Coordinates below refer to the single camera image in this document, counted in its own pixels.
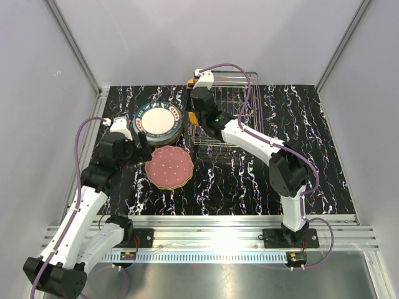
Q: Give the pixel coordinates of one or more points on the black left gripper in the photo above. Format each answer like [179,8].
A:
[144,150]

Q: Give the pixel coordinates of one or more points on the yellow polka dot plate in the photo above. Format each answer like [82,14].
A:
[191,115]

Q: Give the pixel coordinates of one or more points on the white plate green lettered rim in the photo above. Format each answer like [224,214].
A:
[156,117]

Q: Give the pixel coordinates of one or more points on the pink polka dot plate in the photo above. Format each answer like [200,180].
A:
[168,157]

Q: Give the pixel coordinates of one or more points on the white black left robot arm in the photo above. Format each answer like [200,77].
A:
[64,265]

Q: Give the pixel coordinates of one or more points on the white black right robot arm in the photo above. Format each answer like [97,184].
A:
[288,171]

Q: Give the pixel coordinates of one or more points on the stack of round plates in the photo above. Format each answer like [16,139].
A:
[163,139]

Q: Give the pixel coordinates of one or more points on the lime green polka dot plate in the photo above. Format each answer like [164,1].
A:
[171,179]

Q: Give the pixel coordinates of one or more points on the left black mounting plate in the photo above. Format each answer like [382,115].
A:
[143,237]

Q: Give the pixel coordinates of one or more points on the black mounting plate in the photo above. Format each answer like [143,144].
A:
[143,237]
[279,239]

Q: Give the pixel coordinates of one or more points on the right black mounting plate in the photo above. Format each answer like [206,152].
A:
[279,239]

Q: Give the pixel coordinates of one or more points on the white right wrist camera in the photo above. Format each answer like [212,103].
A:
[203,79]

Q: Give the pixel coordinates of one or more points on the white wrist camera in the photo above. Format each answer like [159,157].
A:
[203,79]
[122,125]

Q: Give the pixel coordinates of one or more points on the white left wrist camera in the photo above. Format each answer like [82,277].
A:
[122,125]

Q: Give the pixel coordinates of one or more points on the metal wire dish rack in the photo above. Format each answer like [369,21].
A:
[230,89]

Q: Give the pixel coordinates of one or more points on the left aluminium frame post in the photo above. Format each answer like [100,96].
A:
[61,22]

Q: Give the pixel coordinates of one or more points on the aluminium frame post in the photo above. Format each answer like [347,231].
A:
[61,22]
[344,41]

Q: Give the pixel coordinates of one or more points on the white slotted cable duct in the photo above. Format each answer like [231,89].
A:
[117,256]

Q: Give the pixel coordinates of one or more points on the right aluminium frame post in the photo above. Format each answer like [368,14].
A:
[344,41]

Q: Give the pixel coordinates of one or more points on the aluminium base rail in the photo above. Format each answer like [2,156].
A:
[240,233]

